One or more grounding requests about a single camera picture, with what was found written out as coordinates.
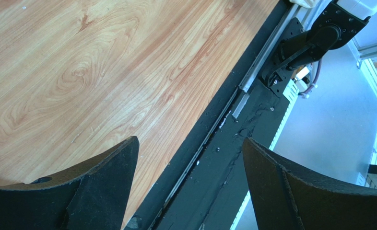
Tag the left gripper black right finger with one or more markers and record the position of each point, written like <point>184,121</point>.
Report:
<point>288,196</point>

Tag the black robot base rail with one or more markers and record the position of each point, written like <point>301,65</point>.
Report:
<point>205,184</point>

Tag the beige crumpled cloth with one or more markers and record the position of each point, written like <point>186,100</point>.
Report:
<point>309,4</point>

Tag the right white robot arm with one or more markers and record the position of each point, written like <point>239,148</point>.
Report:
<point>337,24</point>

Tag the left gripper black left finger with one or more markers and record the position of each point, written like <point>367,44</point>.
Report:
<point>91,195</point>

